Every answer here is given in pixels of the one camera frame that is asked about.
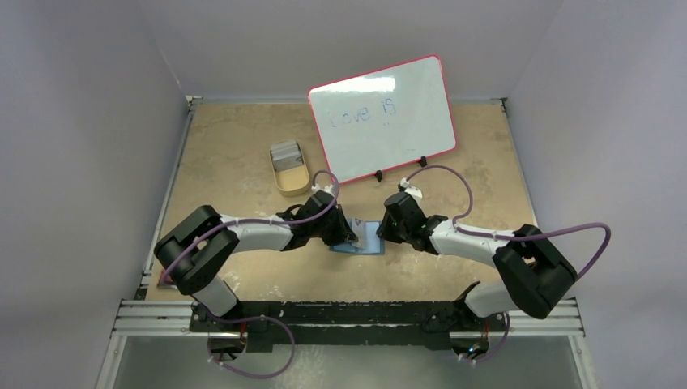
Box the silver VIP card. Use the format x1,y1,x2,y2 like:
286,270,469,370
349,218,367,250

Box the blue leather card holder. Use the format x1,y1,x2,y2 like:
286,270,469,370
330,218,385,255

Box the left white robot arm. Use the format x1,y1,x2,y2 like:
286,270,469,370
153,190,357,331

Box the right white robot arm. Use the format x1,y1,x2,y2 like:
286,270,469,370
377,192,578,330

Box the beige oval tray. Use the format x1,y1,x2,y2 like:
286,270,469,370
271,144,310,197

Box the red framed whiteboard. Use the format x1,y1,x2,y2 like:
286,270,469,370
307,55,458,183

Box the colourful marker box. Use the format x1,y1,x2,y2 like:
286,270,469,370
156,275,177,290

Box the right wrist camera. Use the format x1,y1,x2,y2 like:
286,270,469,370
398,177,423,204

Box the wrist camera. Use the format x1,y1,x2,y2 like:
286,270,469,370
398,177,423,204
311,184,335,196

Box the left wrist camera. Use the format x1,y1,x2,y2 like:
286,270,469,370
311,184,335,196

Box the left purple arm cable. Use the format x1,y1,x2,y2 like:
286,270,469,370
160,170,341,285

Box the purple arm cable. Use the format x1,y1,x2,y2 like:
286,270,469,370
160,170,341,285
402,164,613,283

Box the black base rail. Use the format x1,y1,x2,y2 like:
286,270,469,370
190,298,507,356

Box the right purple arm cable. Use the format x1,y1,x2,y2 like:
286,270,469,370
402,164,613,283

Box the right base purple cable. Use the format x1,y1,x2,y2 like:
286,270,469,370
457,318,512,366

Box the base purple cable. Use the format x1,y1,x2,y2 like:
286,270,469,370
206,314,298,380
457,318,512,366

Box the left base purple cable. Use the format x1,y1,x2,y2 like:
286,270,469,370
206,314,298,380

